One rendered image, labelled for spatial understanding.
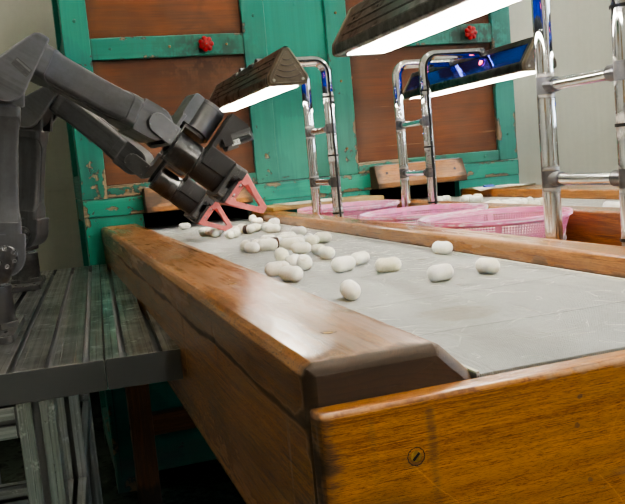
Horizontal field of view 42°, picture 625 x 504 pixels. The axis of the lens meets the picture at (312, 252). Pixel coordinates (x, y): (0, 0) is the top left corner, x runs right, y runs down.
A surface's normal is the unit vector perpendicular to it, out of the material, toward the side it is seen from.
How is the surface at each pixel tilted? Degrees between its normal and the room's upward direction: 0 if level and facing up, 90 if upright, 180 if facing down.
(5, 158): 90
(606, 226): 90
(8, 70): 90
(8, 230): 90
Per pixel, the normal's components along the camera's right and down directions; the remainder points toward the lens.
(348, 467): 0.32, 0.07
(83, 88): 0.55, 0.09
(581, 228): -0.95, 0.12
